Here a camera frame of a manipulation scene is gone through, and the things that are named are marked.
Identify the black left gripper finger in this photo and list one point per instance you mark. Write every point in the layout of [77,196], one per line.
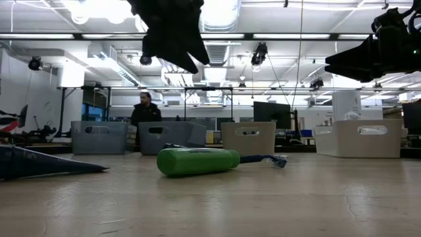
[167,46]
[199,49]

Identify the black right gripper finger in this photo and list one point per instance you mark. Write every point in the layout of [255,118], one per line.
[366,75]
[361,57]

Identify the clear bag of cotton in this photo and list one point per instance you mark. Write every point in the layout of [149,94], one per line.
[371,130]
[352,116]

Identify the dark blue toiletry tube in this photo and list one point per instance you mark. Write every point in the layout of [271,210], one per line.
[39,163]
[172,145]

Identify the green travel bottle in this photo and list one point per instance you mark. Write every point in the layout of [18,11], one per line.
[197,161]

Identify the black background robot arm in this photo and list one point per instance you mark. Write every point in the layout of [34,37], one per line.
[41,133]

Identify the white column with label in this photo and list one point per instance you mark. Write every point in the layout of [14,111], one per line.
[345,105]

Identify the black computer monitor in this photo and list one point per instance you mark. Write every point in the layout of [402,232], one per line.
[271,115]
[23,116]
[412,115]

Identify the person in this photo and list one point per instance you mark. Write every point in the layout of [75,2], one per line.
[146,113]

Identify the white plastic bin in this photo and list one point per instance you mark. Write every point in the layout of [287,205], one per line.
[345,145]

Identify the dark grey plastic bin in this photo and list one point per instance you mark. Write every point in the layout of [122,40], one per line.
[177,141]
[105,143]

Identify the white ceiling column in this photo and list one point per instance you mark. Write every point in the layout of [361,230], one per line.
[70,75]

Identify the light grey plastic bin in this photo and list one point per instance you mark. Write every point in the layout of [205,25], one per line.
[246,145]

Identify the blue disposable razor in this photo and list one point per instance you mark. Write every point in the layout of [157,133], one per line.
[253,159]

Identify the black ceiling-mounted camera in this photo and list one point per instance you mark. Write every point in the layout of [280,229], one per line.
[145,59]
[34,63]
[316,83]

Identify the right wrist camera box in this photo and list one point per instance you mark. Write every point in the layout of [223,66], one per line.
[391,23]

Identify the black metal stand frame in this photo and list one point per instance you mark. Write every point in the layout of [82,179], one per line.
[208,88]

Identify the silver ceiling duct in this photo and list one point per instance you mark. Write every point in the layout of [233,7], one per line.
[227,19]

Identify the black overhead rig camera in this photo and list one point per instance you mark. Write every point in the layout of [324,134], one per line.
[260,52]

